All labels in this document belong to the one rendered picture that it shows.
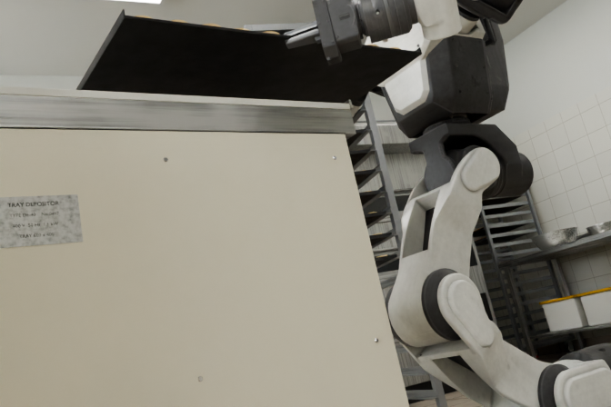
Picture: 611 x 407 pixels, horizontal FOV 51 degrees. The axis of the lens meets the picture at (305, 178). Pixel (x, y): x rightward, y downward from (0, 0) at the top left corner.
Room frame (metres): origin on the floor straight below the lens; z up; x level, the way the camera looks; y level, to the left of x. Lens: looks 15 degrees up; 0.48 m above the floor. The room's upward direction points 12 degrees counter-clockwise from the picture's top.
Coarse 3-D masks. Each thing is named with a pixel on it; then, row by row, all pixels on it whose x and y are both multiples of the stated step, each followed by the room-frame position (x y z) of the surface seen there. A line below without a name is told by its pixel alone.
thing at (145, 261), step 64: (0, 128) 0.76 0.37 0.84; (64, 128) 0.81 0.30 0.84; (128, 128) 0.86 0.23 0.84; (0, 192) 0.75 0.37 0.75; (64, 192) 0.80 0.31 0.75; (128, 192) 0.85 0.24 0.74; (192, 192) 0.90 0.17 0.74; (256, 192) 0.96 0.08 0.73; (320, 192) 1.03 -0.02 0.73; (0, 256) 0.75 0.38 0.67; (64, 256) 0.79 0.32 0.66; (128, 256) 0.84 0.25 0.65; (192, 256) 0.89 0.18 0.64; (256, 256) 0.95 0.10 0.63; (320, 256) 1.02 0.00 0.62; (0, 320) 0.75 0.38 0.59; (64, 320) 0.79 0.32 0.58; (128, 320) 0.83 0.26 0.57; (192, 320) 0.88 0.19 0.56; (256, 320) 0.94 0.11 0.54; (320, 320) 1.00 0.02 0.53; (384, 320) 1.08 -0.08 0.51; (0, 384) 0.74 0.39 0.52; (64, 384) 0.78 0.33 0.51; (128, 384) 0.83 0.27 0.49; (192, 384) 0.88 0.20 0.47; (256, 384) 0.93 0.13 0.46; (320, 384) 0.99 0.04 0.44; (384, 384) 1.06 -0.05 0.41
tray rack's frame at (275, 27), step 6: (270, 24) 2.44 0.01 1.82; (276, 24) 2.45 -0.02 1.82; (282, 24) 2.45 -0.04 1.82; (288, 24) 2.46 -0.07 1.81; (294, 24) 2.47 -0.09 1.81; (300, 24) 2.48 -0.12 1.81; (306, 24) 2.49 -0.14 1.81; (258, 30) 2.42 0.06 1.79; (264, 30) 2.43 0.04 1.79; (270, 30) 2.44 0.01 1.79; (276, 30) 2.45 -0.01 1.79; (282, 30) 2.46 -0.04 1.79; (288, 30) 2.47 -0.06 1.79
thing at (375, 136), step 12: (372, 108) 2.56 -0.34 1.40; (372, 120) 2.56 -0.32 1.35; (372, 132) 2.55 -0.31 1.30; (372, 144) 2.58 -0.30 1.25; (384, 156) 2.56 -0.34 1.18; (384, 168) 2.56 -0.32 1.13; (384, 180) 2.55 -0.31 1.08; (396, 204) 2.56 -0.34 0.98; (396, 216) 2.56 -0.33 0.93; (396, 228) 2.55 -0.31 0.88; (396, 240) 2.57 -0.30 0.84; (432, 384) 2.57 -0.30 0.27; (444, 396) 2.56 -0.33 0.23
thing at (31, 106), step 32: (0, 96) 0.77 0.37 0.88; (32, 96) 0.79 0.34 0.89; (64, 96) 0.82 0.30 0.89; (96, 96) 0.84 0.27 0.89; (128, 96) 0.87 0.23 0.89; (160, 96) 0.90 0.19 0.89; (192, 96) 0.93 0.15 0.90; (192, 128) 0.92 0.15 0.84; (224, 128) 0.96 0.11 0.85; (256, 128) 0.99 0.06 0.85; (288, 128) 1.03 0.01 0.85; (320, 128) 1.06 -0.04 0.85; (352, 128) 1.11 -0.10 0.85
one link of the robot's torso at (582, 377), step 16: (576, 368) 1.47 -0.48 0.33; (592, 368) 1.50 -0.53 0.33; (608, 368) 1.53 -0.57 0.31; (560, 384) 1.43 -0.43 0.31; (576, 384) 1.44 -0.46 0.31; (592, 384) 1.47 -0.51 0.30; (608, 384) 1.51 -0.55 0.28; (560, 400) 1.42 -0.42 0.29; (576, 400) 1.44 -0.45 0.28; (592, 400) 1.47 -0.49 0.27; (608, 400) 1.50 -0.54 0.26
